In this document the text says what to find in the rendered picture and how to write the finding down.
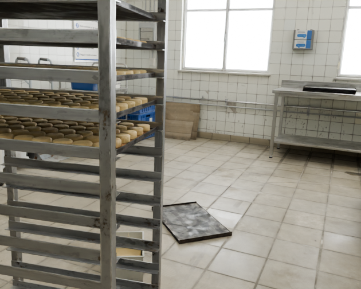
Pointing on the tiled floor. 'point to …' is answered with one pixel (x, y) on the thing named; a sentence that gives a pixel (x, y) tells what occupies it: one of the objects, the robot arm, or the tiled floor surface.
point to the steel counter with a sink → (288, 86)
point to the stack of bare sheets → (191, 223)
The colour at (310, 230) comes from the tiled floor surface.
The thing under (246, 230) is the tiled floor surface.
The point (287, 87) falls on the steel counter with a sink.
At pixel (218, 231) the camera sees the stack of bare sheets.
